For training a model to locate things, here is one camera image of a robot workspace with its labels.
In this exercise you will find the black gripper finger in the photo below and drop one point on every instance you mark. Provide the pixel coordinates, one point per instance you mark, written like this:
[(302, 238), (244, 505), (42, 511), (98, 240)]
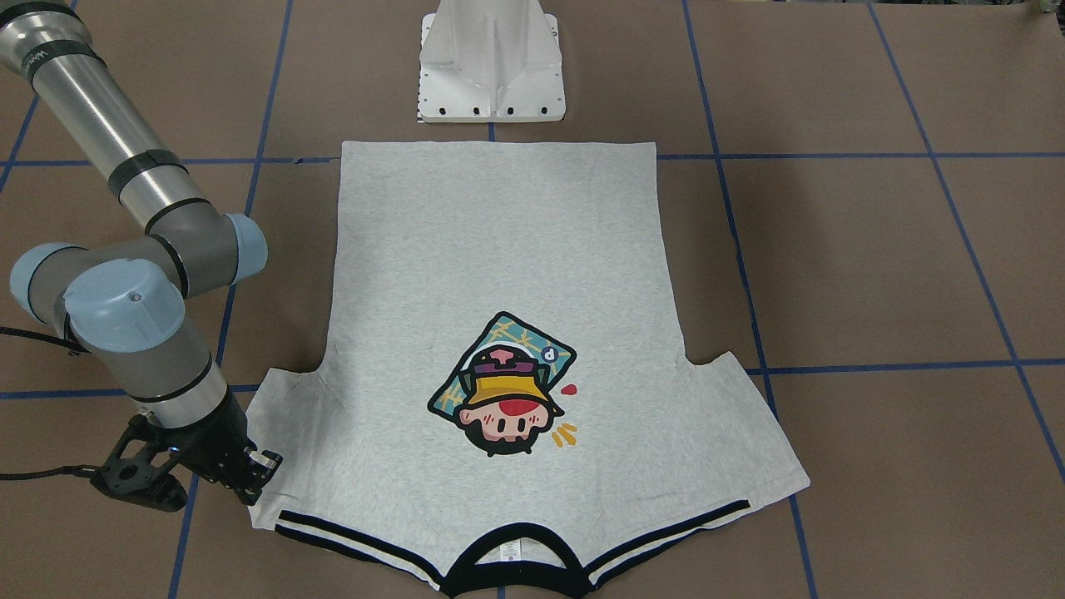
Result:
[(249, 492), (261, 466)]

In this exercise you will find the grey cartoon print t-shirt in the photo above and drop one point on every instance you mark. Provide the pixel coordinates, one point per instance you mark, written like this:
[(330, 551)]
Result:
[(505, 396)]

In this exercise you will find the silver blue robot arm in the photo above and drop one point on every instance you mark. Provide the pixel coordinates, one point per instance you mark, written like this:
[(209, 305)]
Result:
[(126, 303)]

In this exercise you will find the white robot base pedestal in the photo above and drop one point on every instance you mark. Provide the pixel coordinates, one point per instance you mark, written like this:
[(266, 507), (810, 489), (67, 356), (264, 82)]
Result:
[(490, 62)]

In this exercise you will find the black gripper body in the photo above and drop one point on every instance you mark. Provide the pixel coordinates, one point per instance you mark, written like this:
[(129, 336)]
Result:
[(213, 442)]

